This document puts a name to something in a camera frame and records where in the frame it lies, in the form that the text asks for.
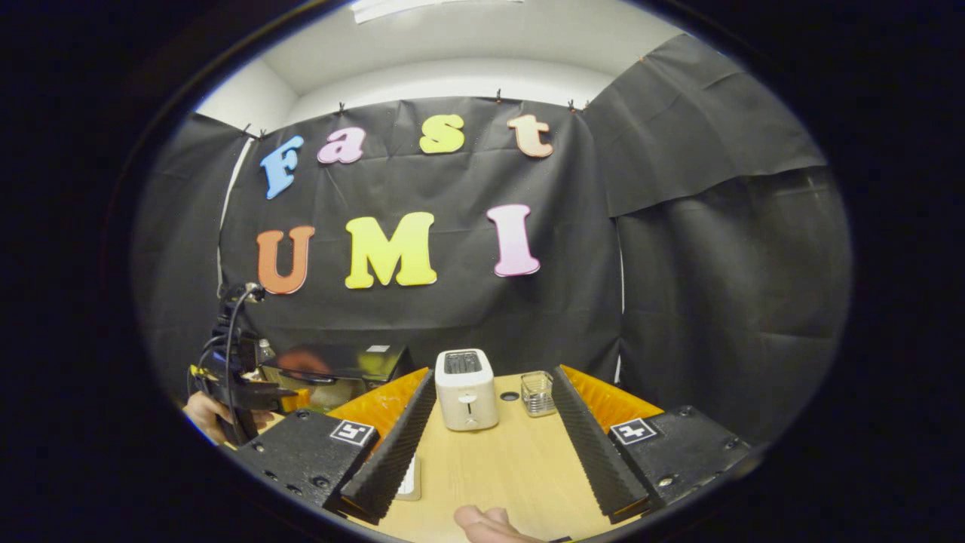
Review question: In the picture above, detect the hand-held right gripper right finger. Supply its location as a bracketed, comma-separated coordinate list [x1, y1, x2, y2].
[553, 365, 755, 523]

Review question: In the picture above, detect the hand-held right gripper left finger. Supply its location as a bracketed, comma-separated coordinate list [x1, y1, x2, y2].
[226, 367, 438, 525]

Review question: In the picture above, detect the black electric oven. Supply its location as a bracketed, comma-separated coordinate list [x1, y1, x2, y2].
[260, 343, 414, 412]

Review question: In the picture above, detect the clear glass utensil cup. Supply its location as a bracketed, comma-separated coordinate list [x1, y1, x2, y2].
[521, 370, 557, 418]

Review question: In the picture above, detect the white toaster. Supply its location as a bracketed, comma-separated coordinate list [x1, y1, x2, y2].
[435, 348, 500, 432]

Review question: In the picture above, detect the black backdrop cloth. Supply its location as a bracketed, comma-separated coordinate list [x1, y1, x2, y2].
[132, 34, 856, 446]

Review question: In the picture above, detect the long ceiling light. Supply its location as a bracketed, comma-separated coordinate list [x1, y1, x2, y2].
[351, 0, 525, 23]

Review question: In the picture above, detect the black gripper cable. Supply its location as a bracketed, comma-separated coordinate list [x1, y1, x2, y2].
[198, 283, 265, 446]

